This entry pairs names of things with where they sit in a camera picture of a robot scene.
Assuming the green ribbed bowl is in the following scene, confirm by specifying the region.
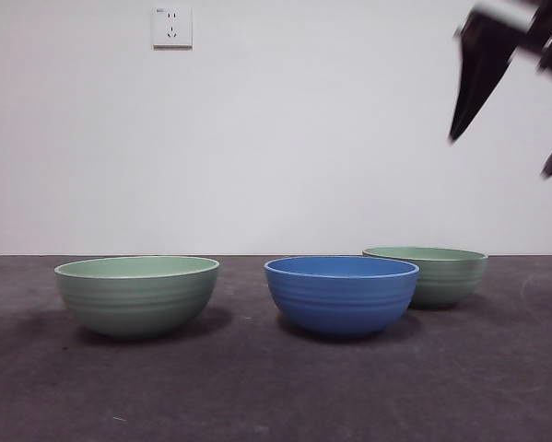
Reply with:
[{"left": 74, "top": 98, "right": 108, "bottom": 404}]
[
  {"left": 361, "top": 246, "right": 489, "bottom": 310},
  {"left": 53, "top": 255, "right": 221, "bottom": 342}
]

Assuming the white wall socket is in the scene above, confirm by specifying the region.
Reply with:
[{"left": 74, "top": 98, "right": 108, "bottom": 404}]
[{"left": 152, "top": 6, "right": 194, "bottom": 52}]

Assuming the blue ribbed bowl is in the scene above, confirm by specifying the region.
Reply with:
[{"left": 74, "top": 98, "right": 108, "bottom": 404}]
[{"left": 263, "top": 255, "right": 420, "bottom": 341}]

